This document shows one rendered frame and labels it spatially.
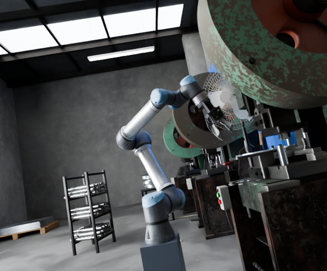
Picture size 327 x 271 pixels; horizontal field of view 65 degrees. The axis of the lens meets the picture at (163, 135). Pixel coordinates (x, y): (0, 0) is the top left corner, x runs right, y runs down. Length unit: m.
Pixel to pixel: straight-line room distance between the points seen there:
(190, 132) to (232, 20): 1.80
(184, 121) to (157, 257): 1.68
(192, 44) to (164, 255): 6.31
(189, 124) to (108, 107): 5.79
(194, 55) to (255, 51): 6.07
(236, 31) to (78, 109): 7.70
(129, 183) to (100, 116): 2.28
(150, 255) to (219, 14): 1.07
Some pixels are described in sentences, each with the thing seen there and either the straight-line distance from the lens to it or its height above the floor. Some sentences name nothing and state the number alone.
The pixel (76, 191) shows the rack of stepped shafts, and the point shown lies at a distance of 3.43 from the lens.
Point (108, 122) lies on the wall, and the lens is 8.19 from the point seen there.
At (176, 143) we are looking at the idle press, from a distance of 4.39.
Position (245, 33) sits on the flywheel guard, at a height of 1.20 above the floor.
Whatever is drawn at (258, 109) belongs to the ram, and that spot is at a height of 1.01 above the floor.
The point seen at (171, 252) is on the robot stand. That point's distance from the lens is 1.30.
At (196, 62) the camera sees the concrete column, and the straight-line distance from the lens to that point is 6.97.
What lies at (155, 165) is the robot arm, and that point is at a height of 0.82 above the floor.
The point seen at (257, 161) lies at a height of 0.74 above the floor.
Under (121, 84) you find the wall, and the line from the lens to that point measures 8.47.
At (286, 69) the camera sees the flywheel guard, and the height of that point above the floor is 1.05.
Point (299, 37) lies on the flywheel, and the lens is 1.19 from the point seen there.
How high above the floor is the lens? 0.78
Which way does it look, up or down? 8 degrees up
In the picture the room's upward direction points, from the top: 11 degrees counter-clockwise
